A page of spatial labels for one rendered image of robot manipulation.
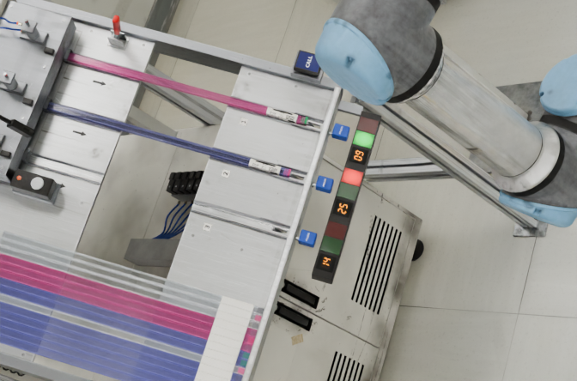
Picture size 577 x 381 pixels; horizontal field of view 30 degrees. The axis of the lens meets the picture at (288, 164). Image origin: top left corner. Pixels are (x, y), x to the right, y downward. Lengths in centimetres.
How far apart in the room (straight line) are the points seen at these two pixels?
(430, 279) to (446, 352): 21
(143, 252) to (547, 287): 91
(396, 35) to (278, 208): 74
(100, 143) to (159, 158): 57
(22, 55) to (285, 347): 85
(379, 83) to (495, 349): 129
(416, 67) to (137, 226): 133
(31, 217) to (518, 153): 95
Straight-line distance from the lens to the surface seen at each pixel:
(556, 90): 166
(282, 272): 195
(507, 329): 253
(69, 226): 205
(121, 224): 265
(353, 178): 204
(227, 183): 203
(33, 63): 212
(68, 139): 211
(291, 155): 204
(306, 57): 207
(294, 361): 243
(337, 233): 200
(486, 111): 149
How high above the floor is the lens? 196
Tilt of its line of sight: 36 degrees down
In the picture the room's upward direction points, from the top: 57 degrees counter-clockwise
